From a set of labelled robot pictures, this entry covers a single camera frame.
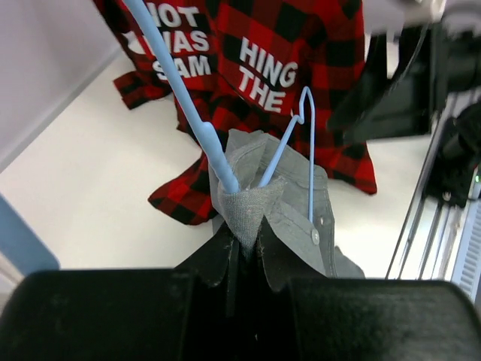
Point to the red black plaid shirt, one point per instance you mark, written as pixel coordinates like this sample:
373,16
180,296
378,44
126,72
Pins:
245,64

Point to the grey slotted cable duct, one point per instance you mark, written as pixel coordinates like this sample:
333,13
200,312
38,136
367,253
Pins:
466,270

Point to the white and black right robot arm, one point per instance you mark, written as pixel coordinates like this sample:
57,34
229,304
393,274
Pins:
415,49

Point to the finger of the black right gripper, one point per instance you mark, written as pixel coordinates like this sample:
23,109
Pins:
383,66
379,107

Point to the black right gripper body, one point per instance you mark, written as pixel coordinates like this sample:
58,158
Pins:
454,64

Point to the light blue wire hanger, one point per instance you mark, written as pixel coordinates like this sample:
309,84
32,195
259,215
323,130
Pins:
204,131

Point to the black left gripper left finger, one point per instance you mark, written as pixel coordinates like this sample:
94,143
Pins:
181,313

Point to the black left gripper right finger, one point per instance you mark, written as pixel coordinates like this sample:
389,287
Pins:
305,316

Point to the grey button shirt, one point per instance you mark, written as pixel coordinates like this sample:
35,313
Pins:
295,203

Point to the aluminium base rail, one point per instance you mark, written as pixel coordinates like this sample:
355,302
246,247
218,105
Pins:
428,243

